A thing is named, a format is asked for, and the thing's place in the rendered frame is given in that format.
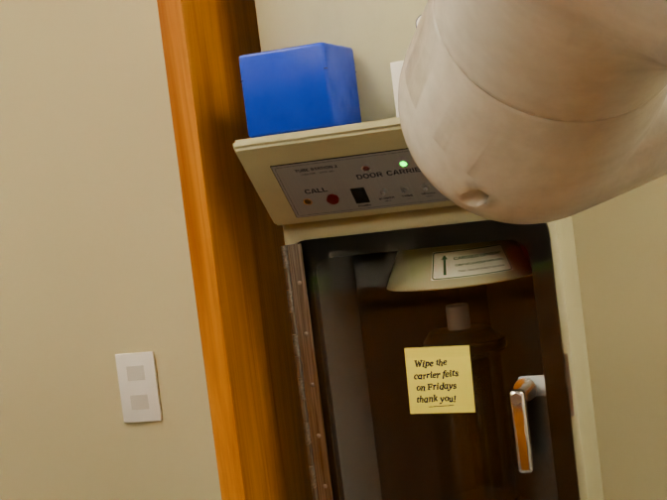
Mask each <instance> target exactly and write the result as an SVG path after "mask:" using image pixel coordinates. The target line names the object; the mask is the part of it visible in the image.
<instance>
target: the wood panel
mask: <svg viewBox="0 0 667 500"><path fill-rule="evenodd" d="M157 5H158V12H159V20H160V28H161V35H162V43H163V51H164V58H165V66H166V74H167V82H168V88H169V96H170V104H171V111H172V119H173V127H174V134H175V142H176V150H177V158H178V165H179V173H180V181H181V188H182V196H183V204H184V211H185V219H186V227H187V234H188V241H189V249H190V257H191V264H192V272H193V280H194V287H195V295H196V303H197V311H198V318H199V326H200V340H201V348H202V356H203V363H204V371H205V379H206V386H207V393H208V401H209V409H210V416H211V424H212V432H213V439H214V447H215V455H216V462H217V470H218V478H219V486H220V493H221V500H313V496H312V487H311V480H310V472H309V465H308V457H307V449H306V441H305V433H304V425H303V418H302V410H301V402H300V401H301V400H300V394H299V386H298V378H297V370H296V362H295V354H294V346H293V338H292V330H291V323H290V315H289V307H288V299H287V291H288V290H286V284H285V276H284V268H283V260H282V252H281V246H284V245H285V239H284V231H283V225H278V226H277V224H275V223H274V222H273V220H272V218H271V217H270V215H269V213H268V211H267V209H266V207H265V206H264V204H263V202H262V200H261V198H260V196H259V195H258V193H257V191H256V189H255V187H254V185H253V184H252V182H251V180H250V178H249V177H248V175H247V174H246V172H245V170H244V168H243V166H242V164H241V163H240V161H239V159H238V157H237V155H236V153H235V151H234V150H233V144H234V143H235V140H242V139H249V138H250V137H249V136H248V129H247V122H246V114H245V106H244V98H243V90H242V82H240V81H241V74H240V66H239V57H240V56H243V55H249V54H255V53H261V47H260V39H259V31H258V24H257V16H256V8H255V0H157Z"/></svg>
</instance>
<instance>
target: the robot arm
mask: <svg viewBox="0 0 667 500"><path fill-rule="evenodd" d="M398 110H399V118H400V123H401V128H402V132H403V135H404V138H405V142H406V144H407V146H408V149H409V151H410V153H411V155H412V157H413V159H414V161H415V163H416V164H417V166H418V168H419V169H420V170H421V172H422V173H423V174H424V176H425V177H426V178H427V180H428V181H429V182H430V183H431V184H432V185H433V186H434V187H435V188H436V189H437V190H438V191H439V192H440V193H441V194H442V195H444V196H445V197H446V198H448V199H449V200H450V201H452V202H453V203H455V204H456V205H458V206H459V207H461V208H463V209H465V210H467V211H469V212H471V213H473V214H476V215H478V216H481V217H484V218H487V219H490V220H494V221H498V222H504V223H511V224H538V223H546V222H551V221H556V220H560V219H563V218H566V217H569V216H572V215H574V214H577V213H579V212H582V211H584V210H587V209H589V208H591V207H594V206H596V205H598V204H601V203H603V202H605V201H608V200H610V199H612V198H615V197H617V196H619V195H621V194H624V193H626V192H628V191H630V190H633V189H635V188H638V187H641V186H643V185H645V184H647V183H650V182H652V181H654V180H656V179H658V178H660V177H663V176H665V175H667V0H428V2H427V4H426V6H425V9H424V11H423V14H422V16H421V18H420V21H419V23H418V26H417V28H416V31H415V33H414V35H413V38H412V40H411V43H410V45H409V47H408V50H407V52H406V55H405V59H404V62H403V66H402V69H401V73H400V78H399V85H398Z"/></svg>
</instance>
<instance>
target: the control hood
mask: <svg viewBox="0 0 667 500"><path fill-rule="evenodd" d="M406 148H408V146H407V144H406V142H405V138H404V135H403V132H402V128H401V123H400V118H399V117H397V118H390V119H383V120H376V121H369V122H362V123H355V124H348V125H341V126H333V127H327V128H320V129H313V130H306V131H299V132H292V133H285V134H278V135H270V136H263V137H256V138H249V139H242V140H235V143H234V144H233V150H234V151H235V153H236V155H237V157H238V159H239V161H240V163H241V164H242V166H243V168H244V170H245V172H246V174H247V175H248V177H249V178H250V180H251V182H252V184H253V185H254V187H255V189H256V191H257V193H258V195H259V196H260V198H261V200H262V202H263V204H264V206H265V207H266V209H267V211H268V213H269V215H270V217H271V218H272V220H273V222H274V223H275V224H277V226H278V225H287V224H296V223H305V222H314V221H323V220H331V219H340V218H349V217H358V216H366V215H374V214H383V213H392V212H401V211H410V210H418V209H427V208H436V207H445V206H454V205H456V204H455V203H453V202H452V201H450V200H446V201H438V202H429V203H420V204H412V205H403V206H394V207H386V208H377V209H368V210H361V211H352V212H343V213H335V214H326V215H317V216H309V217H300V218H297V217H296V215H295V213H294V211H293V209H292V207H291V205H290V203H289V201H288V199H287V198H286V196H285V195H284V193H283V191H282V189H281V187H280V185H279V183H278V181H277V179H276V177H275V175H274V174H273V172H272V170H271V168H270V166H278V165H285V164H293V163H300V162H307V161H315V160H322V159H330V158H337V157H345V156H353V155H360V154H368V153H375V152H383V151H391V150H398V149H406Z"/></svg>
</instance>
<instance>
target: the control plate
mask: <svg viewBox="0 0 667 500"><path fill-rule="evenodd" d="M400 161H407V162H408V167H406V168H402V167H400V166H399V162H400ZM364 165H367V166H369V167H370V168H371V171H370V172H364V171H363V170H362V169H361V167H362V166H364ZM270 168H271V170H272V172H273V174H274V175H275V177H276V179H277V181H278V183H279V185H280V187H281V189H282V191H283V193H284V195H285V196H286V198H287V199H288V201H289V203H290V205H291V207H292V209H293V211H294V213H295V215H296V217H297V218H300V217H309V216H317V215H326V214H335V213H343V212H352V211H361V210H368V209H377V208H386V207H394V206H403V205H412V204H420V203H429V202H438V201H446V200H449V199H448V198H446V197H445V196H444V195H442V194H441V193H440V192H439V191H438V190H437V189H436V188H435V187H434V186H433V185H432V184H431V183H430V182H429V181H428V180H427V178H426V177H425V176H424V174H423V173H422V172H421V170H420V169H419V168H418V166H417V164H416V163H415V161H414V159H413V157H412V155H411V153H410V151H409V149H408V148H406V149H398V150H391V151H383V152H375V153H368V154H360V155H353V156H345V157H337V158H330V159H322V160H315V161H307V162H300V163H293V164H285V165H278V166H270ZM422 184H428V185H429V186H430V188H428V189H427V190H424V189H423V188H422ZM402 186H405V187H408V189H409V190H408V191H406V192H405V193H404V192H402V191H401V188H400V187H402ZM351 188H364V189H365V191H366V194H367V196H368V198H369V200H370V202H365V203H356V202H355V199H354V197H353V195H352V193H351V191H350V189H351ZM382 188H385V189H387V191H388V193H387V194H386V195H382V194H381V193H380V190H381V189H382ZM329 194H335V195H337V196H338V198H339V201H338V203H337V204H330V203H328V202H327V196H328V195H329ZM305 198H309V199H311V200H312V201H313V203H312V204H310V205H307V204H304V199H305Z"/></svg>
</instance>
